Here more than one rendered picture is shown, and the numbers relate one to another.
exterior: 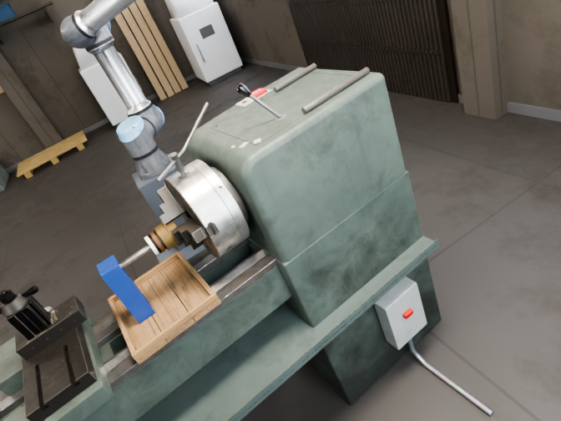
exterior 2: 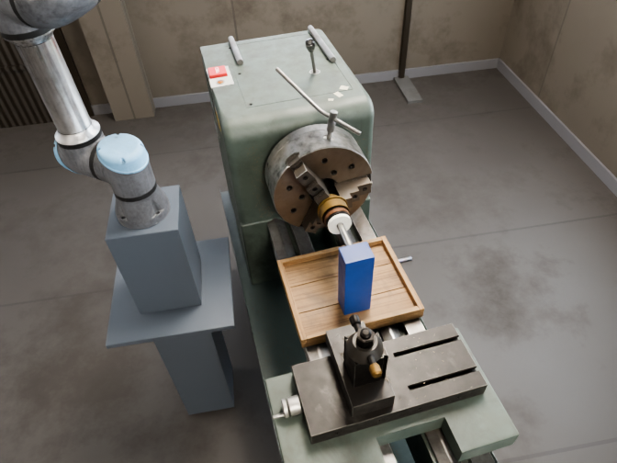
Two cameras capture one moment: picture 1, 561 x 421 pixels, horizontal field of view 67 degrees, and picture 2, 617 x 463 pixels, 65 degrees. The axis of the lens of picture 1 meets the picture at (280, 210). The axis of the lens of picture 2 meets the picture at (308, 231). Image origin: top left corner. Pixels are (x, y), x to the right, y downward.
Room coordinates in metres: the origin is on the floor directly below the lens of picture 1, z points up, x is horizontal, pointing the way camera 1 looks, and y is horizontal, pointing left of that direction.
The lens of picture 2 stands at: (1.15, 1.41, 2.05)
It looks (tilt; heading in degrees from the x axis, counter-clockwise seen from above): 45 degrees down; 278
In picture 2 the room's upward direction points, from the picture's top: 3 degrees counter-clockwise
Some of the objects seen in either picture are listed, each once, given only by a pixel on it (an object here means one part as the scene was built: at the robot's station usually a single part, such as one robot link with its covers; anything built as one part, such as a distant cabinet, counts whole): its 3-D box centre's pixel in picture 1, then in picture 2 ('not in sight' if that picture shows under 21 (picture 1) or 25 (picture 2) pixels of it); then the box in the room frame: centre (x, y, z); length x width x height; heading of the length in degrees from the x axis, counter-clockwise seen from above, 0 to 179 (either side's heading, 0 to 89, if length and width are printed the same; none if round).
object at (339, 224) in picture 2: (135, 256); (345, 238); (1.17, 0.48, 1.08); 0.13 x 0.07 x 0.07; 111
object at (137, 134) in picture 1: (136, 135); (124, 163); (1.76, 0.42, 1.27); 0.13 x 0.12 x 0.14; 160
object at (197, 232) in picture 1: (194, 231); (354, 187); (1.15, 0.27, 1.09); 0.12 x 0.11 x 0.05; 21
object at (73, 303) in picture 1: (51, 327); (358, 367); (1.12, 0.82, 1.00); 0.20 x 0.10 x 0.05; 111
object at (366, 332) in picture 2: (5, 295); (365, 336); (1.11, 0.84, 1.17); 0.04 x 0.04 x 0.04
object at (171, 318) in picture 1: (161, 301); (346, 287); (1.16, 0.49, 0.88); 0.36 x 0.30 x 0.04; 21
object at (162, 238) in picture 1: (165, 236); (333, 211); (1.21, 0.37, 1.08); 0.09 x 0.09 x 0.09; 21
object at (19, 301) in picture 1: (12, 302); (364, 344); (1.11, 0.84, 1.13); 0.08 x 0.08 x 0.03
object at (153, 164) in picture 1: (149, 159); (139, 197); (1.76, 0.42, 1.15); 0.15 x 0.15 x 0.10
